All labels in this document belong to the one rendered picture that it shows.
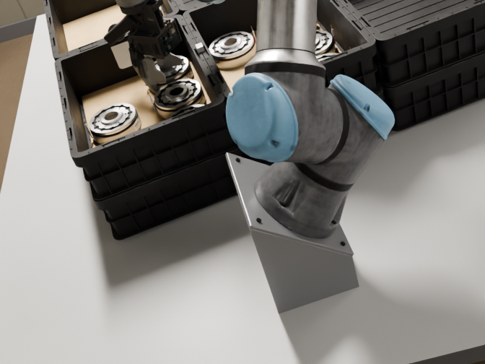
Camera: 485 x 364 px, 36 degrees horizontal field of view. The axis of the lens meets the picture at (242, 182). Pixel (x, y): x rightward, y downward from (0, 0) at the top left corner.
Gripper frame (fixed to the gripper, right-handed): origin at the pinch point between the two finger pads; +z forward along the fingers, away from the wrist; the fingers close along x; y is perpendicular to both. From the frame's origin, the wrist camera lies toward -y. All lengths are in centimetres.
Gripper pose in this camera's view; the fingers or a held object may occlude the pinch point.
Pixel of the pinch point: (159, 81)
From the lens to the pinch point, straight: 165.9
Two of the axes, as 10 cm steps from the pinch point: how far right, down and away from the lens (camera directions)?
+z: 2.4, 7.3, 6.3
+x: 4.8, -6.6, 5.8
